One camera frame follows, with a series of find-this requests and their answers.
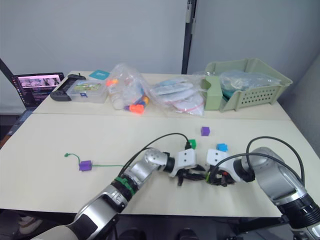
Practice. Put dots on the black slanted bar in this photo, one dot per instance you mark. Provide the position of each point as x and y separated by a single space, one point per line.
5 66

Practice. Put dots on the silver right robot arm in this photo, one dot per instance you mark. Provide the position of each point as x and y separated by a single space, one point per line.
272 170

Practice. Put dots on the clear bag of toys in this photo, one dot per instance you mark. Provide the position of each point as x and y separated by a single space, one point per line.
130 85

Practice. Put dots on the blue block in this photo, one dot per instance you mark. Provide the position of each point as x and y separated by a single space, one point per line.
222 147

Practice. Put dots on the pale green plastic basket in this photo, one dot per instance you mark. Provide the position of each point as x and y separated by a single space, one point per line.
257 96

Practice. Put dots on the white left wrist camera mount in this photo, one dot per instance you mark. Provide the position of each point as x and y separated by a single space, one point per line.
186 160

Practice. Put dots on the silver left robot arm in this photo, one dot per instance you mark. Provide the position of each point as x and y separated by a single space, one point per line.
140 170

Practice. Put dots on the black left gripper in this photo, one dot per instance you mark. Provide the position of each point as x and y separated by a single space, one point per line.
184 174

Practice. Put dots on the black vertical post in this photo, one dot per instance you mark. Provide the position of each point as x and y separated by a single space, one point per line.
188 37

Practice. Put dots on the black game controller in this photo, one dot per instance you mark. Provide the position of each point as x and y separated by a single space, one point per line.
60 95

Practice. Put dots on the green lace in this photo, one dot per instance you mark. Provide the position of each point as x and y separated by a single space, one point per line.
110 166

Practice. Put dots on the teal card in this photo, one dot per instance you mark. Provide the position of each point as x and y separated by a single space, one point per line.
99 74

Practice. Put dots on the crumpled clear plastic bag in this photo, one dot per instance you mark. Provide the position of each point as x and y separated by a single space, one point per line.
247 79

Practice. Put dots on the orange toy piece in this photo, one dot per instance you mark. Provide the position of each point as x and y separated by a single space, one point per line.
136 109

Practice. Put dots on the white and pink shoe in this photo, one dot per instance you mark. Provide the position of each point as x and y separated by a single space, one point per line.
30 225

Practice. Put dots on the pale green small box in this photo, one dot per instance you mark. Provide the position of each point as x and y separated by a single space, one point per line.
213 93

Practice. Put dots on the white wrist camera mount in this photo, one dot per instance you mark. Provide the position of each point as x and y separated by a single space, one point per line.
186 160
216 157

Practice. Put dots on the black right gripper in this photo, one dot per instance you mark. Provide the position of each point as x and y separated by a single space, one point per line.
222 178

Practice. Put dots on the purple block with lace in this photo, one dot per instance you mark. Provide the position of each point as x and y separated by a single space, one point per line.
85 166

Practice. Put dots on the clear bag of packets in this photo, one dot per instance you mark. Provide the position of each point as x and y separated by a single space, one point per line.
177 93

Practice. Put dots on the open laptop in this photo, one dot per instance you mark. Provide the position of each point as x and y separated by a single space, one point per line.
35 87

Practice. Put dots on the clear plastic picture box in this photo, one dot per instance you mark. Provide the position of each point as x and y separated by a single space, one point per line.
86 91

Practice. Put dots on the green block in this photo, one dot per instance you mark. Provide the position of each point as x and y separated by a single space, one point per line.
207 177
192 144

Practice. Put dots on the white bottle orange cap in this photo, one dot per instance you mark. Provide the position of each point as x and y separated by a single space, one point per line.
114 93

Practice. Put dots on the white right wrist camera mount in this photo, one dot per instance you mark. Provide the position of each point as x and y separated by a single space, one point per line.
216 157

